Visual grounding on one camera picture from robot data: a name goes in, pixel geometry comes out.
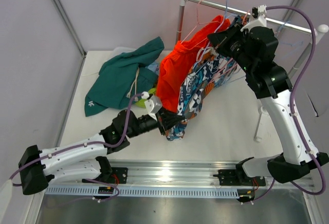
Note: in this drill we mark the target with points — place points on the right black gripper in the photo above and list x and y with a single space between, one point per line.
222 39

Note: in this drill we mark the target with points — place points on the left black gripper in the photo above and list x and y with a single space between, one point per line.
168 120

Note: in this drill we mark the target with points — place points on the blue hanger for patterned shorts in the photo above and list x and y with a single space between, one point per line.
200 57

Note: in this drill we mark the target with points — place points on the lime green shorts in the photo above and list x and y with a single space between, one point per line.
141 102

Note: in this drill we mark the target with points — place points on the patterned navy white shorts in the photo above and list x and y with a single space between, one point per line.
196 86

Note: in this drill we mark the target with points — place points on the light blue shorts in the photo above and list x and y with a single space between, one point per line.
154 67

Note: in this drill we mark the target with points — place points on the teal green shorts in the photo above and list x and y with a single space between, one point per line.
123 76

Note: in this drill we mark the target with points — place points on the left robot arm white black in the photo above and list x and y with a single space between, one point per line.
36 166

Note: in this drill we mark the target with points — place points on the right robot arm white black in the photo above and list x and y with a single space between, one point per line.
254 51

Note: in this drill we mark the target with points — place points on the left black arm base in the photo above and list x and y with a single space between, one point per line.
113 174

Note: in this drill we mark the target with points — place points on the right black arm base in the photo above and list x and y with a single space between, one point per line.
237 177

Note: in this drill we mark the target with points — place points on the pink hanger for orange shorts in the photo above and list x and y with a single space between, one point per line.
198 22

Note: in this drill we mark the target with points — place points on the orange shorts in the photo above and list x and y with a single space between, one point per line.
176 65

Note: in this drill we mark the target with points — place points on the silver clothes rack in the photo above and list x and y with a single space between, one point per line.
304 59

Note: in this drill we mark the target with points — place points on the white plastic basket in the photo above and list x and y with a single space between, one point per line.
120 50

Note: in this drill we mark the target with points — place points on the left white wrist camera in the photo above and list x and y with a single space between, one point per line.
152 103

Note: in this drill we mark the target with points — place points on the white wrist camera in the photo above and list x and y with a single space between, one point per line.
152 103
257 19

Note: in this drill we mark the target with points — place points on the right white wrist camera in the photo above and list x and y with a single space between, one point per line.
257 19

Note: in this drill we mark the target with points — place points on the aluminium mounting rail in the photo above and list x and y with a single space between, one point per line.
181 174

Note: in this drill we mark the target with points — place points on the slotted grey cable duct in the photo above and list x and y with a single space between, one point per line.
138 191

